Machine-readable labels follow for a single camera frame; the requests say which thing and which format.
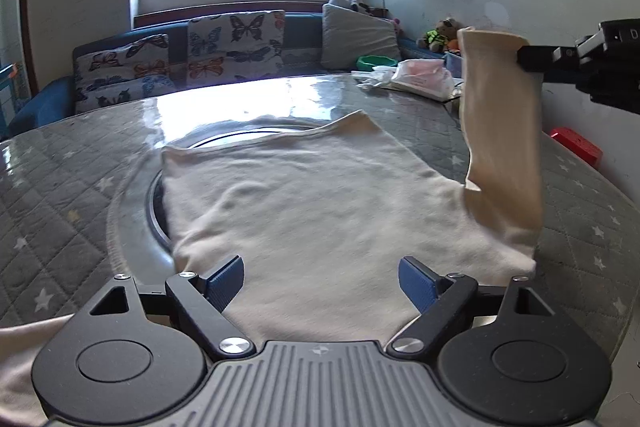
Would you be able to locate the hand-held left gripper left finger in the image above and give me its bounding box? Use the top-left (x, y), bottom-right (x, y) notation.
top-left (89, 256), bottom-right (254, 362)

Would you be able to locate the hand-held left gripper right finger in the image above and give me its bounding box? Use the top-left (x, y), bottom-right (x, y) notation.
top-left (387, 256), bottom-right (557, 362)

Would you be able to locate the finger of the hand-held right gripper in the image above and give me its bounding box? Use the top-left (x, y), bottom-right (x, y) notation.
top-left (516, 45), bottom-right (593, 84)

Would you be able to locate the cream long-sleeve shirt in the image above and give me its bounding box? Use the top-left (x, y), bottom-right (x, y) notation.
top-left (0, 27), bottom-right (547, 427)

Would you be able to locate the red plastic box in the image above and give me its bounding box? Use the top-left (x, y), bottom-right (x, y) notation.
top-left (549, 126), bottom-right (604, 168)

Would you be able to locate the round glass turntable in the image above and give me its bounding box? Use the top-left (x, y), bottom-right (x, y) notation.
top-left (144, 117), bottom-right (326, 258)

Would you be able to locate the brown teddy bear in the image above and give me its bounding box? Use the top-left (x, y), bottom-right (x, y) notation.
top-left (417, 17), bottom-right (462, 54)

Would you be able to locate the pink plastic bag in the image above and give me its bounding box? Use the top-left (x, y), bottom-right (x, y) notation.
top-left (389, 59), bottom-right (457, 102)

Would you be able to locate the green bowl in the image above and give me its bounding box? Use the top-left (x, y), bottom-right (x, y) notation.
top-left (355, 55), bottom-right (400, 72)

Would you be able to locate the clear plastic bag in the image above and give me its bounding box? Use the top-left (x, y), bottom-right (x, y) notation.
top-left (351, 66), bottom-right (399, 92)

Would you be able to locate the grey pillow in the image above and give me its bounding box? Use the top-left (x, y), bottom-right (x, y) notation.
top-left (320, 3), bottom-right (402, 70)

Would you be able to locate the grey white plush toy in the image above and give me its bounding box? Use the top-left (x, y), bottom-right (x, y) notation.
top-left (327, 0), bottom-right (375, 14)

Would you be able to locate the small butterfly print pillow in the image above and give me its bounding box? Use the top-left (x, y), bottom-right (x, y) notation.
top-left (74, 75), bottom-right (177, 114)
top-left (87, 34), bottom-right (172, 82)

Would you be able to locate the large butterfly print pillow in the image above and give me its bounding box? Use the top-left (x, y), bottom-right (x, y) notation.
top-left (186, 10), bottom-right (286, 89)

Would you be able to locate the blue sofa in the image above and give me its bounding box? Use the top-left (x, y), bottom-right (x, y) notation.
top-left (9, 11), bottom-right (418, 138)

